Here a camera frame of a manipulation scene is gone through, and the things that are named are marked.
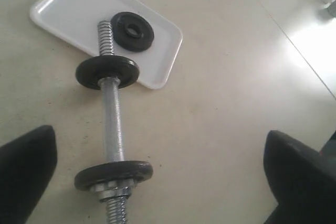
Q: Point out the chrome dumbbell bar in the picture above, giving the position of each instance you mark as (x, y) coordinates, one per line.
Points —
(116, 208)

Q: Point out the black near-end weight plate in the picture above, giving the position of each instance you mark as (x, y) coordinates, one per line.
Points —
(139, 171)

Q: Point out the black far-end weight plate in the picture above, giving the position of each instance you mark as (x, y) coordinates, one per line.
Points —
(92, 70)

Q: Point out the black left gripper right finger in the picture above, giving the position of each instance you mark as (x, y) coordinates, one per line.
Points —
(301, 179)

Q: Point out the white plastic tray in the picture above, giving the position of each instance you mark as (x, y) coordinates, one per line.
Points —
(75, 22)

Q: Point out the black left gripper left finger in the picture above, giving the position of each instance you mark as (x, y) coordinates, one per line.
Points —
(27, 166)

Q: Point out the chrome collar nut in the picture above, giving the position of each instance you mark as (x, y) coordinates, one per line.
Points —
(113, 189)

